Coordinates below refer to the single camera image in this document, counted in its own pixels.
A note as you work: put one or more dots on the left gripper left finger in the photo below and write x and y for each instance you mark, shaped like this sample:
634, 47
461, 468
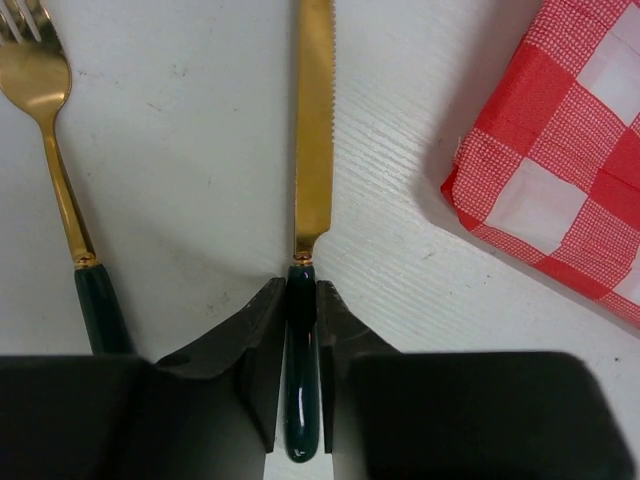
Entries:
205, 411

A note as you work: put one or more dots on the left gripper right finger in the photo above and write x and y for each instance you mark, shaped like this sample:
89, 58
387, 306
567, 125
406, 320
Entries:
475, 415

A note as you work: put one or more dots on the red white checkered cloth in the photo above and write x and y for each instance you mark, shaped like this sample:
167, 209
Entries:
549, 171

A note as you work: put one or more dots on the gold fork dark handle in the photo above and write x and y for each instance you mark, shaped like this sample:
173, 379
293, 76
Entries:
36, 77

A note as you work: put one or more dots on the gold knife dark handle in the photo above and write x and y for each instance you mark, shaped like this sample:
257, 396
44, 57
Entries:
313, 194

